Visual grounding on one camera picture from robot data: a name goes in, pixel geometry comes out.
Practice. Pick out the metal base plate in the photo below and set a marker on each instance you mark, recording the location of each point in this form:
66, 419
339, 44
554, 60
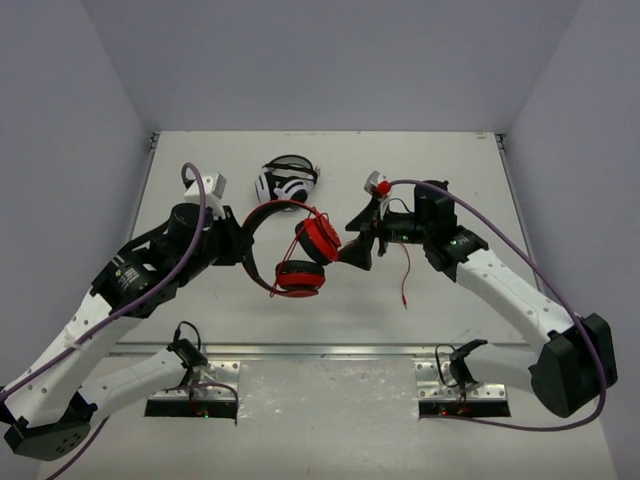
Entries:
435, 384
213, 383

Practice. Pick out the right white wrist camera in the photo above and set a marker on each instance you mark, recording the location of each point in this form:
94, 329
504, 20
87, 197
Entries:
379, 188

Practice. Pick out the red black headphones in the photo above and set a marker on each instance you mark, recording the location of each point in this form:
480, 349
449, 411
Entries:
301, 271

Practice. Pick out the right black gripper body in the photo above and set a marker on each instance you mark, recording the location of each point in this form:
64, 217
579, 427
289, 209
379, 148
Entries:
391, 229

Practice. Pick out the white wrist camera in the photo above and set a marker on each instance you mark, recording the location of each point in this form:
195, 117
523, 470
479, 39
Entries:
214, 186
379, 188

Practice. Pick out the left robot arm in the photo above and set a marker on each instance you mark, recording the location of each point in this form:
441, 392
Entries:
56, 404

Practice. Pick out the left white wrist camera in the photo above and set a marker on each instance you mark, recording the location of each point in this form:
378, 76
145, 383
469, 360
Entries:
214, 186

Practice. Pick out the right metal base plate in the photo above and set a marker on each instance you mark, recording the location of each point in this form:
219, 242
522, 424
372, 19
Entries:
435, 384

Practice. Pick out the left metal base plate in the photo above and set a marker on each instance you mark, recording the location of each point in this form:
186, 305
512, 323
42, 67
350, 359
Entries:
213, 383

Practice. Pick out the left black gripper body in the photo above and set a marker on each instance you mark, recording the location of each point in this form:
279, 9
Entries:
232, 236

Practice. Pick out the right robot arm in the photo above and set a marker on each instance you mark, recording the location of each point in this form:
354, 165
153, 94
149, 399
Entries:
570, 359

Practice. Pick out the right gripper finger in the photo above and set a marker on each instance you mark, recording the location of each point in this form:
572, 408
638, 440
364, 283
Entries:
357, 253
367, 219

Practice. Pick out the white black headphones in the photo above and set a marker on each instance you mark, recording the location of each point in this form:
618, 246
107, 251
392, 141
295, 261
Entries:
286, 177

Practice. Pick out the aluminium mounting rail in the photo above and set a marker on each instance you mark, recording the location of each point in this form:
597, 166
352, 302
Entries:
139, 349

